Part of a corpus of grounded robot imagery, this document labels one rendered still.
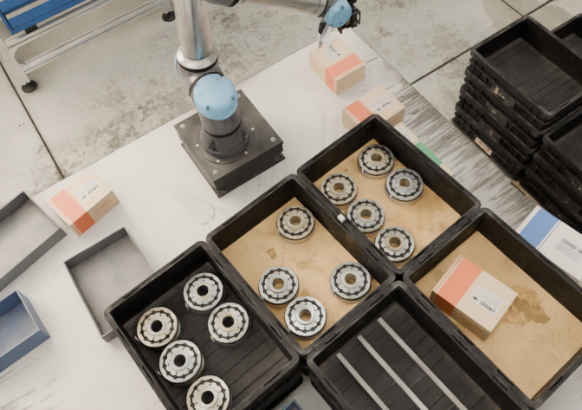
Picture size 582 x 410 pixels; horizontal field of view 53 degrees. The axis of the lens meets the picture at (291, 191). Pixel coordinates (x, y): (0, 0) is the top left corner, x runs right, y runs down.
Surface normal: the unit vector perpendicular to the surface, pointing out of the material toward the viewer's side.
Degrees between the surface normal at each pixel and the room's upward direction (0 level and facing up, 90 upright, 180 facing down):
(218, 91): 9
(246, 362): 0
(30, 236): 0
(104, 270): 0
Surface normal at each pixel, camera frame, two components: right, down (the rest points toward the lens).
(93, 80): -0.07, -0.50
